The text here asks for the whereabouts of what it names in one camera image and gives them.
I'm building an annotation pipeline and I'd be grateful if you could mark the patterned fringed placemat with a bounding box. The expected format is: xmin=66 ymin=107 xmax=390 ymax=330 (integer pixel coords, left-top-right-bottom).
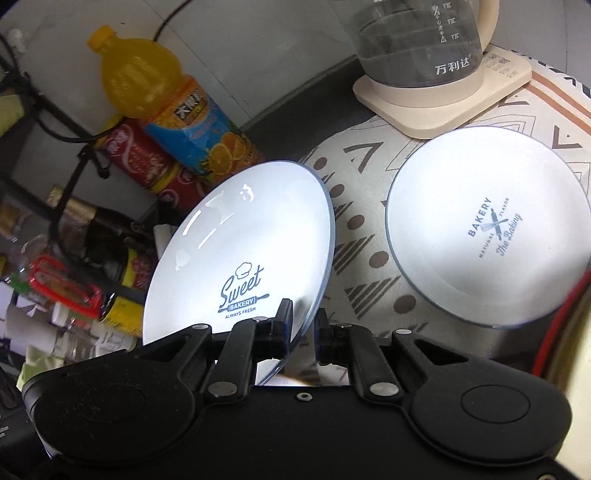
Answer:
xmin=152 ymin=46 xmax=591 ymax=386

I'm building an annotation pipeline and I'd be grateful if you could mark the small white plate crossed-utensils print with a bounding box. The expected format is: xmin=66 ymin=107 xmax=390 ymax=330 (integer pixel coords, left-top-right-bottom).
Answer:
xmin=385 ymin=127 xmax=591 ymax=329

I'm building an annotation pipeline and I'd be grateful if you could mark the glass electric kettle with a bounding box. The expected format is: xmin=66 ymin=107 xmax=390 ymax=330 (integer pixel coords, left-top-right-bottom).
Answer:
xmin=330 ymin=0 xmax=502 ymax=89

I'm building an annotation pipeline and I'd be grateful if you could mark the red and black bowl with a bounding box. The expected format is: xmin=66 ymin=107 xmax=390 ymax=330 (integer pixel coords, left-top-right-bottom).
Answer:
xmin=531 ymin=272 xmax=591 ymax=393

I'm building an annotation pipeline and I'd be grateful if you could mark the black metal shelf rack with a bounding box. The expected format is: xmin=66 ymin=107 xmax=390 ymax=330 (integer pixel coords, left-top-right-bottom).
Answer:
xmin=0 ymin=32 xmax=153 ymax=324

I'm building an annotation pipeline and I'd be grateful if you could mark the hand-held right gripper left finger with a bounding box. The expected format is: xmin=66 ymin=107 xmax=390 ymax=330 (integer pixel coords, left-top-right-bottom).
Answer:
xmin=124 ymin=298 xmax=296 ymax=400

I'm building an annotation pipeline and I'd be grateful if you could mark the cream kettle base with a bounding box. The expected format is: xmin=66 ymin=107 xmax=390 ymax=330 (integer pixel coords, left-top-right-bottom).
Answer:
xmin=353 ymin=44 xmax=534 ymax=139

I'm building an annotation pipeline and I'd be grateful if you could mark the white plate with chef-hat print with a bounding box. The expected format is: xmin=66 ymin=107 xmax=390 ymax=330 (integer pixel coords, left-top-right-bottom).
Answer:
xmin=142 ymin=159 xmax=335 ymax=387

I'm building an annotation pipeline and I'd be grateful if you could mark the orange juice bottle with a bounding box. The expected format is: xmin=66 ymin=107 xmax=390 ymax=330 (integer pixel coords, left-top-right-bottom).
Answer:
xmin=87 ymin=25 xmax=266 ymax=176

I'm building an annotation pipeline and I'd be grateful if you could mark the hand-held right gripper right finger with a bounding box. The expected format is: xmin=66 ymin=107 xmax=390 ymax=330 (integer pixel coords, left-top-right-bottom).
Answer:
xmin=314 ymin=308 xmax=522 ymax=402

